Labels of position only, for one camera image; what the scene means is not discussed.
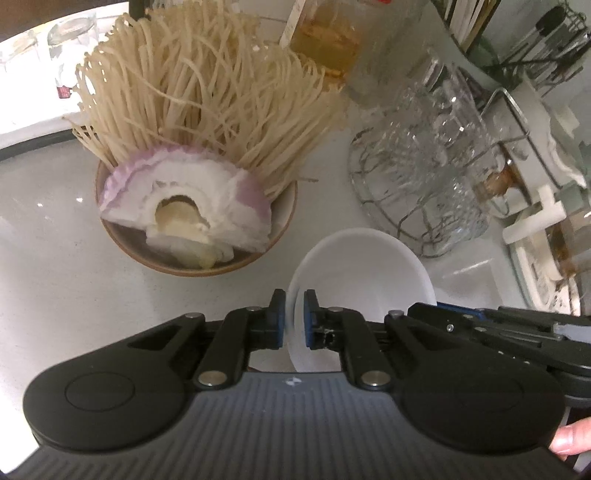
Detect person's right hand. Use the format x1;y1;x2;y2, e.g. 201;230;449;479
549;416;591;463

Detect pale green chopstick holder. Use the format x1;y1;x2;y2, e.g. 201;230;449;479
431;0;591;100

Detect cut purple onion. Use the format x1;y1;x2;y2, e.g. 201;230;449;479
98;143;273;271

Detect white glass tray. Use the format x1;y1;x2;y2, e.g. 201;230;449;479
0;0;130;160

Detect small clear glass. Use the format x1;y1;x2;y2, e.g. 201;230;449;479
0;29;38;80

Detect tan ceramic bowl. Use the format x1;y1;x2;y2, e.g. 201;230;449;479
94;154;299;278

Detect small white bowl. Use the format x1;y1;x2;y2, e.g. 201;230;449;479
285;228;437;374

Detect dried noodle bundle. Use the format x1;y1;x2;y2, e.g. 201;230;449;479
68;0;348;199

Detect white patterned dish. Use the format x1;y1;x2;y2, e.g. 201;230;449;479
503;217;585;317

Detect clear glass cup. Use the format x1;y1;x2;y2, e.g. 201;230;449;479
355;88;462;232
429;171;493;246
416;46;500;155

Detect red lid glass jar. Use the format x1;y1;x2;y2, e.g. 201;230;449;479
279;0;386;95

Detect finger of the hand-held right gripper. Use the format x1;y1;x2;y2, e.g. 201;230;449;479
443;330;556;366
409;302;568;333

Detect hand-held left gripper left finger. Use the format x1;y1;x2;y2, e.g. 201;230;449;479
124;289;286;391

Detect wire cup rack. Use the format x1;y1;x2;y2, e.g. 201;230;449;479
347;124;495;259

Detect small glass with red mark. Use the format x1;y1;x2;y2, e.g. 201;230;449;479
46;14;100;100

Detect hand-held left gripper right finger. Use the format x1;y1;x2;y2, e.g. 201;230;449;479
302;289;446;392

